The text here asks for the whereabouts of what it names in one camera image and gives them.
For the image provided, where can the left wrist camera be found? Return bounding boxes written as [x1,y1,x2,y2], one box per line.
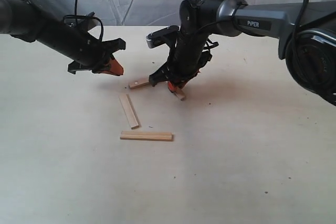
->
[62,12,97,31]

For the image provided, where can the right grey Piper arm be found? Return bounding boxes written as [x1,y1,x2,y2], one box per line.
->
[146,0,335,104]

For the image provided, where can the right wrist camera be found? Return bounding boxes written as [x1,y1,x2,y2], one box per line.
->
[146,25,179,49]

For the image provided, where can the wooden stick with holes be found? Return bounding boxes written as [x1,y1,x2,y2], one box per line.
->
[128,77,150,89]

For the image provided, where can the long bottom wooden stick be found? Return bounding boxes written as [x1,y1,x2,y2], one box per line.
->
[120,131,173,142]

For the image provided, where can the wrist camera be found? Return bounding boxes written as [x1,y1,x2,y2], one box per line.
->
[62,12,97,31]
[146,25,179,49]

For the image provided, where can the short wooden stick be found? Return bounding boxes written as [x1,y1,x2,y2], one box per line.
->
[119,94,140,130]

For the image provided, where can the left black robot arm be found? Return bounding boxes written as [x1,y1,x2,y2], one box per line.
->
[1,0,126,76]

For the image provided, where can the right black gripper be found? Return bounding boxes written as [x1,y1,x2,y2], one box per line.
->
[149,34,210,93]

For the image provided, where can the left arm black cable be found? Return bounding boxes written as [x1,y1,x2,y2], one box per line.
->
[15,0,104,42]

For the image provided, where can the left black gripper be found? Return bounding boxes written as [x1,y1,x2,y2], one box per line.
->
[52,18,125,76]

